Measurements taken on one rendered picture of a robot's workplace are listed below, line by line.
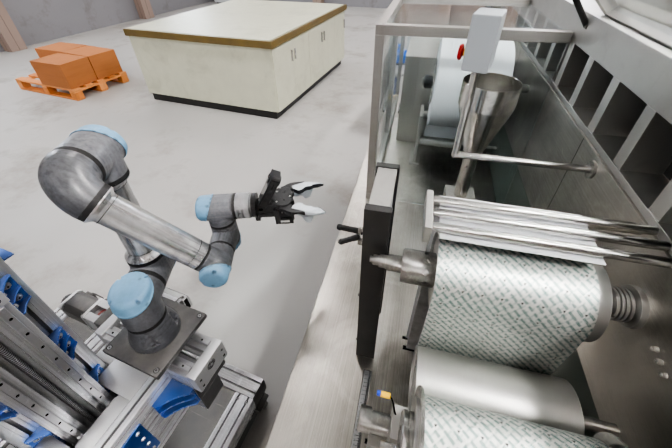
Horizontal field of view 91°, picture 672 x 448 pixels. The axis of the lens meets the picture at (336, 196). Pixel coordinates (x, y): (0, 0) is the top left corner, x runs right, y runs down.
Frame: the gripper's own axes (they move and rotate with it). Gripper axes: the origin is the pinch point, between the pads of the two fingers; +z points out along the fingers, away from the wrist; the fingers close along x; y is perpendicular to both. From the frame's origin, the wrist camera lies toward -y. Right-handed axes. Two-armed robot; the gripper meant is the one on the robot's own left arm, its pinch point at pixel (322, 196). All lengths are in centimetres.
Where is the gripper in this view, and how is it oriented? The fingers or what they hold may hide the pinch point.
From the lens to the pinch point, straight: 93.8
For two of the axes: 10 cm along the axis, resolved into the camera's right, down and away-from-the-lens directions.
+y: 0.0, 6.9, 7.2
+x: 0.8, 7.2, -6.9
